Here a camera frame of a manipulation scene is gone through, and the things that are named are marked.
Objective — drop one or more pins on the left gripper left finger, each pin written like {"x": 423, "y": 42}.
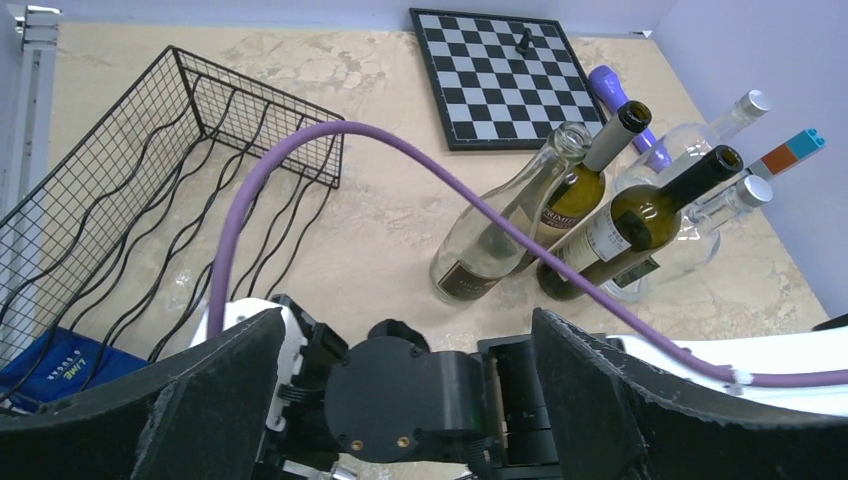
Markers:
{"x": 199, "y": 414}

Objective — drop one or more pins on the green bottle grey neck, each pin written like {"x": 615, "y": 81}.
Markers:
{"x": 583, "y": 187}

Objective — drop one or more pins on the purple flashlight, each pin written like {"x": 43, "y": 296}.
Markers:
{"x": 605, "y": 85}

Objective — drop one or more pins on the clear bottle silver cap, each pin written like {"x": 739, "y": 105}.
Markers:
{"x": 696, "y": 243}
{"x": 682, "y": 146}

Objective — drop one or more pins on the clear empty wine bottle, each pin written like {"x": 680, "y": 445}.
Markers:
{"x": 476, "y": 253}

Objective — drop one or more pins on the blue square bottle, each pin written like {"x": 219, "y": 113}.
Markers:
{"x": 45, "y": 372}

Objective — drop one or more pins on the clear bottle near silver cap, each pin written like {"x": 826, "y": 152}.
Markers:
{"x": 696, "y": 243}

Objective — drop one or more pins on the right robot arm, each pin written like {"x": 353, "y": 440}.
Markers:
{"x": 392, "y": 399}

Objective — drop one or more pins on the black white chessboard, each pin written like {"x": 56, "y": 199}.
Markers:
{"x": 491, "y": 98}

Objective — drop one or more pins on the clear bottle far silver cap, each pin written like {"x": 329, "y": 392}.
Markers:
{"x": 682, "y": 146}

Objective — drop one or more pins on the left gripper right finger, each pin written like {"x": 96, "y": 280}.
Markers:
{"x": 614, "y": 416}

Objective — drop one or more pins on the black chess piece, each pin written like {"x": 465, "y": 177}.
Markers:
{"x": 524, "y": 43}

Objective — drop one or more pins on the black wire wine rack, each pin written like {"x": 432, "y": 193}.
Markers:
{"x": 134, "y": 211}

